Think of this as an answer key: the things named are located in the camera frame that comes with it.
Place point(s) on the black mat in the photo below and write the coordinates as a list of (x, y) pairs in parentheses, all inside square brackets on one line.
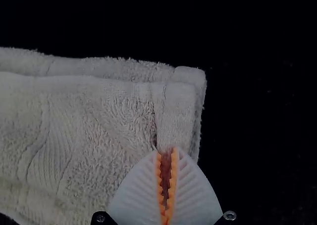
[(223, 24)]

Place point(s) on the pale towel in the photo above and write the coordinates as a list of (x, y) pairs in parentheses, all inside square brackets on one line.
[(86, 135)]

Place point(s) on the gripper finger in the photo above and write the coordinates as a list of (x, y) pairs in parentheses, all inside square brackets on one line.
[(138, 192), (193, 192)]

